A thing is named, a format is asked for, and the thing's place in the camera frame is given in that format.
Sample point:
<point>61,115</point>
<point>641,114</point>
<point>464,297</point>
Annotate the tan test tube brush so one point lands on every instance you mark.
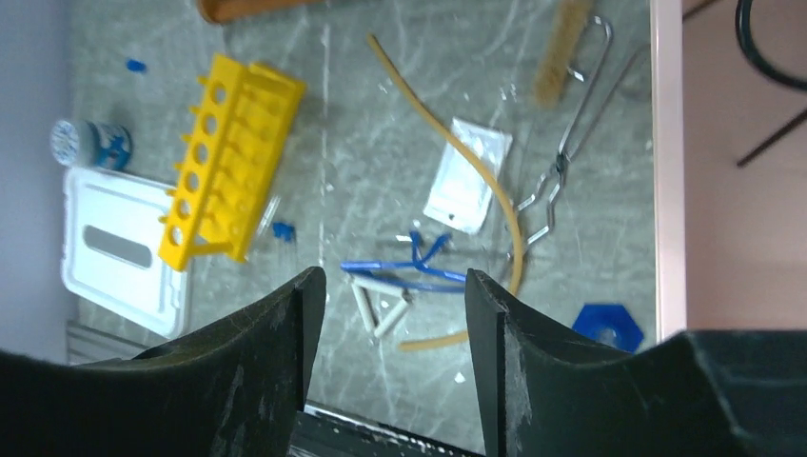
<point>569,22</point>

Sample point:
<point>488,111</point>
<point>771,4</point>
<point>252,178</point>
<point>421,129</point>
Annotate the blue white tape roll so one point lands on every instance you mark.
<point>85,144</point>

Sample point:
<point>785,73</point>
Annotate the clear plastic bag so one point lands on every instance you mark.
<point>459,197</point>

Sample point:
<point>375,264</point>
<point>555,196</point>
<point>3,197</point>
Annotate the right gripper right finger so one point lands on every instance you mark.
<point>545,390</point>

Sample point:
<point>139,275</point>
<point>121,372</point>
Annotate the blue hexagonal base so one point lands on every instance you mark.
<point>609,324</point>

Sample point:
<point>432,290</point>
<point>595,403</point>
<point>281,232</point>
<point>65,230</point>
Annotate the pink plastic bin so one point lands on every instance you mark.
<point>730,233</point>

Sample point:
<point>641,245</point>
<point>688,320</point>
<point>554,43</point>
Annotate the yellow test tube rack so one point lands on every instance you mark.
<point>242,121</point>

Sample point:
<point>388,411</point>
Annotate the blue safety goggles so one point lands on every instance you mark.
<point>414,273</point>

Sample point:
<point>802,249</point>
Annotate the metal crucible tongs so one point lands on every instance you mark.
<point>566,152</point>

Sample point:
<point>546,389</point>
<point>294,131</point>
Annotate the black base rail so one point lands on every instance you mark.
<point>322,431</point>

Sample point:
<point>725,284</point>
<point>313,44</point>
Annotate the white clay triangle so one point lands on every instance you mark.
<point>381,304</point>

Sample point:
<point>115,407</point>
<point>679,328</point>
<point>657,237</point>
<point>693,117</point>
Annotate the blue capped test tubes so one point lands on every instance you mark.
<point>275,238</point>

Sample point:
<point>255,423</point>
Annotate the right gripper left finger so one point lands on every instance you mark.
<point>231,388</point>

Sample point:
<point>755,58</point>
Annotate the tan rubber tube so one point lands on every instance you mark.
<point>418,156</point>

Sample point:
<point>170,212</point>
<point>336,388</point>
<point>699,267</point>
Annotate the white plastic lid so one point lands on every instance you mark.
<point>110,251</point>

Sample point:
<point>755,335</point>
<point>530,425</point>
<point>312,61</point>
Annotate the wooden shelf rack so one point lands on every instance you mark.
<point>222,12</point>

